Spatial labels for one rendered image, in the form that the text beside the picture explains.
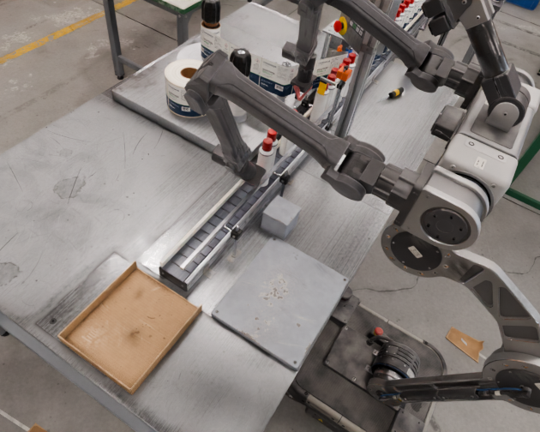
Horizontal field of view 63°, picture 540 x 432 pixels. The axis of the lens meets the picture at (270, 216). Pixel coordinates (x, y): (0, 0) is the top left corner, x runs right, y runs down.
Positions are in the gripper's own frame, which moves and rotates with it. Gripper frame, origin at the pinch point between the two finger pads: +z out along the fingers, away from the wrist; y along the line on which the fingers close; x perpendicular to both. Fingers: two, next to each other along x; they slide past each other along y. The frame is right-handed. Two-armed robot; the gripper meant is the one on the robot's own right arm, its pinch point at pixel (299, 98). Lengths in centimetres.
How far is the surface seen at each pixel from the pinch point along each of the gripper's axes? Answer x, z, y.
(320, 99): 6.6, 0.3, -5.3
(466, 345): 118, 100, -8
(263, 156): 7.7, -2.0, 39.2
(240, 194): 4.4, 13.4, 46.3
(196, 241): 5, 13, 72
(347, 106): 19.9, -6.6, 0.6
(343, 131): 21.6, 3.9, 1.6
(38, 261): -31, 18, 105
